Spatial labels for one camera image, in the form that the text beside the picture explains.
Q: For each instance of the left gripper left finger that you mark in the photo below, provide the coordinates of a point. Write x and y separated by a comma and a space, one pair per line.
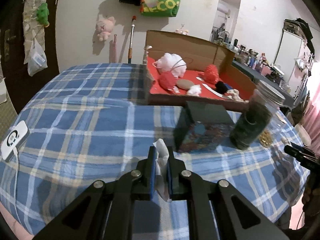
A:
105, 210

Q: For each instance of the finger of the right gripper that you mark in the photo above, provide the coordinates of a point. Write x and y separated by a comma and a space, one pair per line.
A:
304, 159
303, 149

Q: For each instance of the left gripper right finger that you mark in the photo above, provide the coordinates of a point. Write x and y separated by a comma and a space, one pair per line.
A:
216, 210

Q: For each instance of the cream crochet scrunchie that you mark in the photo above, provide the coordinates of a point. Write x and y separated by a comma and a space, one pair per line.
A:
234, 95

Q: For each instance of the black fluffy scrunchie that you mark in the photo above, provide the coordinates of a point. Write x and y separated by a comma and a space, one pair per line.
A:
221, 88

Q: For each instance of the red knitted pom ball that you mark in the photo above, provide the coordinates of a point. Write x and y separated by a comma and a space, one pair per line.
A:
211, 74

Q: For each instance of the white cloth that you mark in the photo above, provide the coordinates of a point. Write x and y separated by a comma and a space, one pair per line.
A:
194, 90

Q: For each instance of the round brown powder puff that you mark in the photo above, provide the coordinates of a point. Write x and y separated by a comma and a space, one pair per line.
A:
184, 84

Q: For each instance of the red plush towel toy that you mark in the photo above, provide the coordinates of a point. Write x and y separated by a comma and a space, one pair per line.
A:
167, 81

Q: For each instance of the white mesh bath pouf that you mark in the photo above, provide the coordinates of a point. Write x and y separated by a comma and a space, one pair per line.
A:
171, 63

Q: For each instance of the blue cloth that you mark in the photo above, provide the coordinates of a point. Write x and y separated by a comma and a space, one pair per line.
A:
228, 86

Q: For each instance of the pink curtain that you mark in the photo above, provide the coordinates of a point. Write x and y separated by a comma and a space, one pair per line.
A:
308, 127

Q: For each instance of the dark covered side table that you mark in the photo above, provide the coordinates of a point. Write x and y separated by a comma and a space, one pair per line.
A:
256, 76

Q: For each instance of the blue plaid tablecloth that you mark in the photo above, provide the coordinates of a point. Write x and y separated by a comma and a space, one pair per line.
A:
89, 123

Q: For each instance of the white wardrobe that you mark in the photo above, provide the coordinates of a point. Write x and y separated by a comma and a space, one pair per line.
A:
290, 54

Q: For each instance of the colourful beauty cream tin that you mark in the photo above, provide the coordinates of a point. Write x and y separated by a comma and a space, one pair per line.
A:
202, 127

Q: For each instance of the white timer device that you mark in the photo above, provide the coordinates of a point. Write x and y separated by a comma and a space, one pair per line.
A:
13, 140

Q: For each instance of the cardboard box red lining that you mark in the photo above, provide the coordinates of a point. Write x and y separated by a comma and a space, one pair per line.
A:
198, 54

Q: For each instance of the dark brown door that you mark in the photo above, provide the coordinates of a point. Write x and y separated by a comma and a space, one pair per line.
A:
20, 86

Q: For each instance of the pink plush dog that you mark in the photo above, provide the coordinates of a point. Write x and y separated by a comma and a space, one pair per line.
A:
182, 31

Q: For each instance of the white plastic bag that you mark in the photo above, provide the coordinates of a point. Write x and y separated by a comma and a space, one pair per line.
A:
37, 60

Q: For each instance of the pink plush rabbit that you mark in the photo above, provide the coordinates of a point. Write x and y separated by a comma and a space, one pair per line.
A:
104, 28

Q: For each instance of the green tote bag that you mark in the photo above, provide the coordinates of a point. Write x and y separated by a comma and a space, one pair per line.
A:
159, 8

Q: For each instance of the green plush dinosaur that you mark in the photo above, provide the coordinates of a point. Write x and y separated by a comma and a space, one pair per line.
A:
42, 14

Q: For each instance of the wall mirror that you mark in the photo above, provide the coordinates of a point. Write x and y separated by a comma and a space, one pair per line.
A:
225, 20

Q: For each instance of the mop handle stick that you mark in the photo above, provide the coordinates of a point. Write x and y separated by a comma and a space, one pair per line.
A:
129, 58

